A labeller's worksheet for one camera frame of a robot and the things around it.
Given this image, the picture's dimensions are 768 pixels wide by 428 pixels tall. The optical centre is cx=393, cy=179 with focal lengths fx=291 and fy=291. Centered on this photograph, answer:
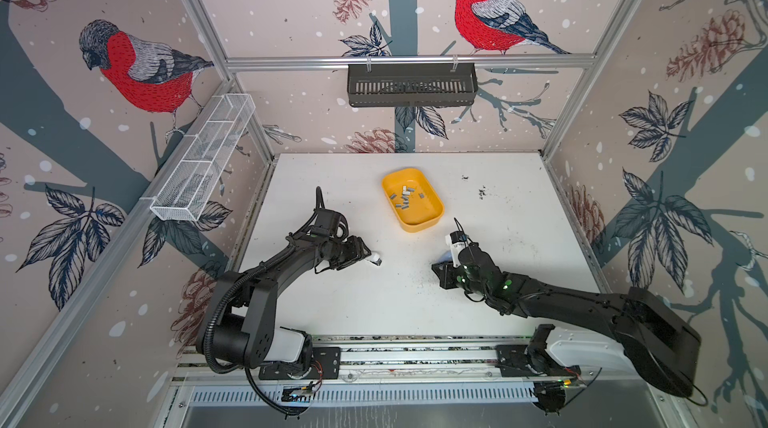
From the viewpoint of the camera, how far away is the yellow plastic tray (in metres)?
0.99

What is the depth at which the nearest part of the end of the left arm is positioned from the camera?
0.78 m

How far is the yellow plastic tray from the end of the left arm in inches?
7.8
